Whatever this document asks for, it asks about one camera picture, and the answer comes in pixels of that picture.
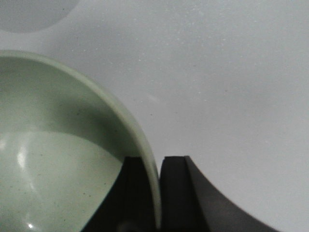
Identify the green bowl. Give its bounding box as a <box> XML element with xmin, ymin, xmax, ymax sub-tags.
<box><xmin>0</xmin><ymin>50</ymin><xmax>162</xmax><ymax>232</ymax></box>

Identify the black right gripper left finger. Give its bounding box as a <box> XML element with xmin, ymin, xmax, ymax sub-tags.
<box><xmin>82</xmin><ymin>157</ymin><xmax>157</xmax><ymax>232</ymax></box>

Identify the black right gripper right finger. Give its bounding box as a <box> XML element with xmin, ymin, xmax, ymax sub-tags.
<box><xmin>160</xmin><ymin>156</ymin><xmax>275</xmax><ymax>232</ymax></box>

